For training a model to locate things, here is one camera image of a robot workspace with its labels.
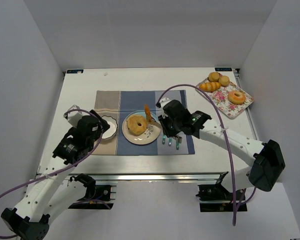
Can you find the blue beige round plate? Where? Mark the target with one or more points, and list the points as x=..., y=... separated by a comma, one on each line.
x=150, y=134

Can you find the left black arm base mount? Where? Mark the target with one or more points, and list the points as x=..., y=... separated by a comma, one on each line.
x=98, y=195

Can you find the plain bagel bread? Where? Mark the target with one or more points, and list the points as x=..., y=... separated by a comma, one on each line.
x=136, y=124

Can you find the right blue table label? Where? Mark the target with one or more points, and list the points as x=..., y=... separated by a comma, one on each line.
x=223, y=69

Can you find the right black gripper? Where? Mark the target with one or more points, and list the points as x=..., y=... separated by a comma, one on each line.
x=167, y=127

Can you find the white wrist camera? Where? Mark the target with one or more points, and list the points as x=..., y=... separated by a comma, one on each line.
x=74, y=116
x=162, y=102

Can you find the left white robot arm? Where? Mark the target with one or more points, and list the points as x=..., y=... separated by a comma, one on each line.
x=30, y=219

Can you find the striped croissant bread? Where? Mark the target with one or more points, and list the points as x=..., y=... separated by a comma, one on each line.
x=210, y=86

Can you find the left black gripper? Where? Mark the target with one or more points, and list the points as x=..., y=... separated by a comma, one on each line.
x=100, y=122

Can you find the blue grey patchwork placemat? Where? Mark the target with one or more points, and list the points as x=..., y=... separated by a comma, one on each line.
x=118, y=105

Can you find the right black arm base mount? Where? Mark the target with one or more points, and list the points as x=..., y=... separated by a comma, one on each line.
x=212, y=196

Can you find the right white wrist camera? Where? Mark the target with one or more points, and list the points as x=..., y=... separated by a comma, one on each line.
x=162, y=102

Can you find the left blue table label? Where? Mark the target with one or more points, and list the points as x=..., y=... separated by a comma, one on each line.
x=74, y=71

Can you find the metal tongs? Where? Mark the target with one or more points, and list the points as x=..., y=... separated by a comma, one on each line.
x=167, y=127

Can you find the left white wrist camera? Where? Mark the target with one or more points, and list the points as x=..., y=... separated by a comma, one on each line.
x=74, y=116

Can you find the round bun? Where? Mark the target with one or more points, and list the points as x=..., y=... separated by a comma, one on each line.
x=214, y=77
x=224, y=80

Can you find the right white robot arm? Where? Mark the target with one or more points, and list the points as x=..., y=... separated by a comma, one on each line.
x=264, y=160

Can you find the blue table label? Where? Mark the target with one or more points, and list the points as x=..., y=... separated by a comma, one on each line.
x=74, y=71
x=223, y=69

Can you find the teal handled fork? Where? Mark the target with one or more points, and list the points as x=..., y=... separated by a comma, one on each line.
x=170, y=141

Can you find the brown fried bread piece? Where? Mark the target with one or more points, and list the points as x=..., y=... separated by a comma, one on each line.
x=147, y=113

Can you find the teal handled spoon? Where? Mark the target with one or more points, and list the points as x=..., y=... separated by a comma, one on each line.
x=163, y=139

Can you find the white scalloped bowl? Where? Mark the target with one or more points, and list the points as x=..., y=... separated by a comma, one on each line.
x=113, y=126

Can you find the glazed orange donut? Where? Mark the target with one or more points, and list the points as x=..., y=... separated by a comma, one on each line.
x=236, y=97

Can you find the round bun right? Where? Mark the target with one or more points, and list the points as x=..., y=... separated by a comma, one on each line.
x=224, y=80

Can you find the round bun left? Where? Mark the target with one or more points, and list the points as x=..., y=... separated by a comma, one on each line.
x=214, y=77

